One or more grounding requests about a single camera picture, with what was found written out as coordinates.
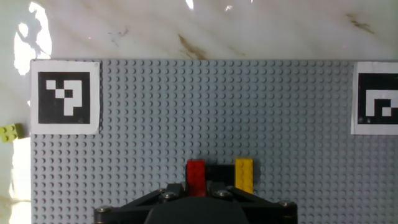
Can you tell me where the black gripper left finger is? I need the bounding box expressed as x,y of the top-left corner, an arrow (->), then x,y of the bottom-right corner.
94,182 -> 187,224

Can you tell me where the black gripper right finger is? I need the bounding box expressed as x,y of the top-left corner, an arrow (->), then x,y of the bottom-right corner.
206,181 -> 299,224

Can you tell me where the yellow Lego brick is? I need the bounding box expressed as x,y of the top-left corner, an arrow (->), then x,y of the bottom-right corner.
234,157 -> 254,195

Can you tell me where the black Lego brick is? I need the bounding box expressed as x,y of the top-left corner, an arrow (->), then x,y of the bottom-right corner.
205,164 -> 236,188

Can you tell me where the red Lego brick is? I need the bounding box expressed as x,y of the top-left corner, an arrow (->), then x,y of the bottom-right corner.
185,159 -> 208,197

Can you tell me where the grey Lego baseplate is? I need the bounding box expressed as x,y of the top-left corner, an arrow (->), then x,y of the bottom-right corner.
30,58 -> 398,224

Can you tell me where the small lime Lego brick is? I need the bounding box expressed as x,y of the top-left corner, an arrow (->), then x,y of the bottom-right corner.
0,123 -> 24,144

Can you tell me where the black white ArUco marker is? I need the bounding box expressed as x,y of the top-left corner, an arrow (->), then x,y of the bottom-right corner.
350,61 -> 398,136
30,60 -> 101,136

